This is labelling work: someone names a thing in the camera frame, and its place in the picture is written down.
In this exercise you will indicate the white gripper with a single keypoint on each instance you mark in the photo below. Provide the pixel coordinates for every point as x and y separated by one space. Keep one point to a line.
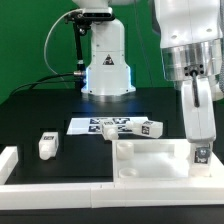
198 113

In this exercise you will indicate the black camera on stand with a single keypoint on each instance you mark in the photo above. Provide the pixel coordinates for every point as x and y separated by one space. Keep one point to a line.
81 24

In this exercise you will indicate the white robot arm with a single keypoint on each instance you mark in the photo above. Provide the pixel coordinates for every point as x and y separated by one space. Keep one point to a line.
185 38

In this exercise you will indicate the white U-shaped fence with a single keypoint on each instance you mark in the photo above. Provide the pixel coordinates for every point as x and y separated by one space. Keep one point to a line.
191 191

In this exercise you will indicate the white square tabletop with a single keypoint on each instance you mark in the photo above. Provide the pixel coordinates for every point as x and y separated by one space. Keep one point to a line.
159 159

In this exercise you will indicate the paper sheet with markers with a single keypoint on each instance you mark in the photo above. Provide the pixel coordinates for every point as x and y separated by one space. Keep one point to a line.
91 125

